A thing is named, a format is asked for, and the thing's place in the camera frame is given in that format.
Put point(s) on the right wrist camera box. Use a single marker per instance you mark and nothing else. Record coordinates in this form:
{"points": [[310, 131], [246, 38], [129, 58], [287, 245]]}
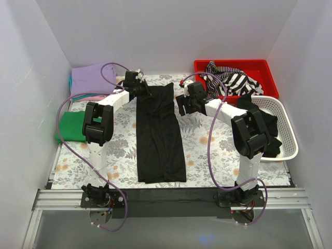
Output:
{"points": [[184, 85]]}

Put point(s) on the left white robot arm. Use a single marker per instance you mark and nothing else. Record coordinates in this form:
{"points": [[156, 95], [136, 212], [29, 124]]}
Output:
{"points": [[98, 129]]}

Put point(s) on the folded pink t shirt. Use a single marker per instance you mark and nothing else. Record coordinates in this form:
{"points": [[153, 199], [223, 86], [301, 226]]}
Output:
{"points": [[88, 97]]}

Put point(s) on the folded teal t shirt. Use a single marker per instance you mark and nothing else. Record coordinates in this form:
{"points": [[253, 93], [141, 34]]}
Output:
{"points": [[71, 88]]}

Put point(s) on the white perforated laundry basket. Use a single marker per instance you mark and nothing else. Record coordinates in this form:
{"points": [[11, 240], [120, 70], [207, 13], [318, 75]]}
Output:
{"points": [[289, 148]]}

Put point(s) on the red plastic tray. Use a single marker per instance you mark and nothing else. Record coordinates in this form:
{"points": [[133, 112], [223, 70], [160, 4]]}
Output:
{"points": [[257, 69]]}

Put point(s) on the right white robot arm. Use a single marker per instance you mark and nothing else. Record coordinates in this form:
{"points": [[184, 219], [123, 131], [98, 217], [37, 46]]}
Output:
{"points": [[250, 136]]}

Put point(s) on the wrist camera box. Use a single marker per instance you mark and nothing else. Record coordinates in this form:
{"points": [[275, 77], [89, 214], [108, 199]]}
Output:
{"points": [[140, 74], [184, 85]]}

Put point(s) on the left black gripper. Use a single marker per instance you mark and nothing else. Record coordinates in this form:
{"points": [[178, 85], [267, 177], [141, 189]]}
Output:
{"points": [[144, 88]]}

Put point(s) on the aluminium frame rail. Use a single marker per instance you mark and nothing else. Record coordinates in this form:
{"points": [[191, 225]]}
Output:
{"points": [[274, 199]]}

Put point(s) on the black garment in basket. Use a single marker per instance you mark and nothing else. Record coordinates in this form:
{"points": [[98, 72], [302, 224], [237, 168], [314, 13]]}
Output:
{"points": [[273, 149]]}

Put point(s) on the folded green t shirt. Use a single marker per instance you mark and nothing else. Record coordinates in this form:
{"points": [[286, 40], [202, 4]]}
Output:
{"points": [[70, 126]]}

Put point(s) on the black t shirt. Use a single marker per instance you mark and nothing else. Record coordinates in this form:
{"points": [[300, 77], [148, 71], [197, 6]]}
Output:
{"points": [[159, 147]]}

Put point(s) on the folded lilac t shirt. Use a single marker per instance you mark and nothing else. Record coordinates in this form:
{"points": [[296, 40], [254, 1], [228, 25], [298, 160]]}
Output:
{"points": [[89, 80]]}

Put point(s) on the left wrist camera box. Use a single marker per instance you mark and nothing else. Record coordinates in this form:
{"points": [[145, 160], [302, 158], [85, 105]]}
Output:
{"points": [[140, 74]]}

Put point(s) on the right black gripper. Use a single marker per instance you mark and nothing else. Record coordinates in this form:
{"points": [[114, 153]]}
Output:
{"points": [[182, 105]]}

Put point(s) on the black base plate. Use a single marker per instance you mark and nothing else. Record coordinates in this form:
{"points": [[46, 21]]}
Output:
{"points": [[169, 202]]}

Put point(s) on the black white striped shirt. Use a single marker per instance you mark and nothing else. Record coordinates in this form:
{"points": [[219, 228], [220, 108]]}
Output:
{"points": [[229, 80]]}

